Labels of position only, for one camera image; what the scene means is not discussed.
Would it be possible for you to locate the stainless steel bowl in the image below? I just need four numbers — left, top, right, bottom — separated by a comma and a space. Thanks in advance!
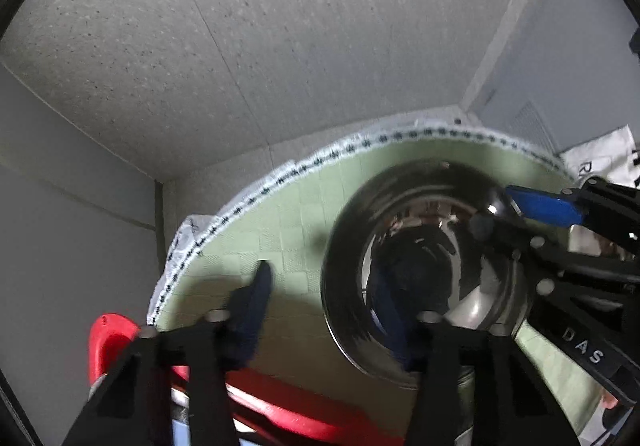
320, 158, 537, 390

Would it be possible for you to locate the grey wall vent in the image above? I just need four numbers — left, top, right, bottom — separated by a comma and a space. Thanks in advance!
510, 100, 557, 154

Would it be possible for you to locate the person's right hand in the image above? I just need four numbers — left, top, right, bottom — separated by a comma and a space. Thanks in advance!
600, 388, 624, 430

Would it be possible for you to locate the white patterned tablecloth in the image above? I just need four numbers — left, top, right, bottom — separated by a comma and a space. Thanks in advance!
146, 115, 576, 327

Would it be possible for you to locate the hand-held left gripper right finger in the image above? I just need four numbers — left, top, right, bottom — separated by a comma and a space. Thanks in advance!
371, 270, 582, 446

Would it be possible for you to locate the green round tablecloth table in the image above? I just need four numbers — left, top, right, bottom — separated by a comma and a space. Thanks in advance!
152, 132, 608, 439

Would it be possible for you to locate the red plastic basin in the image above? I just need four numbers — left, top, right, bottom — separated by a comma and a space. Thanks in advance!
88, 313, 406, 446

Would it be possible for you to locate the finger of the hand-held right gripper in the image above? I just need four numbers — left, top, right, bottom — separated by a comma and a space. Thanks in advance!
467, 213, 640, 287
504, 180, 640, 251

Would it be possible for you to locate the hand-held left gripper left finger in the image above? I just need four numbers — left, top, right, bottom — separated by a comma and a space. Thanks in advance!
61, 261, 274, 446

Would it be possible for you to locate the white printed bag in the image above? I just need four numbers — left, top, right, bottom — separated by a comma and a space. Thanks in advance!
559, 125, 640, 191

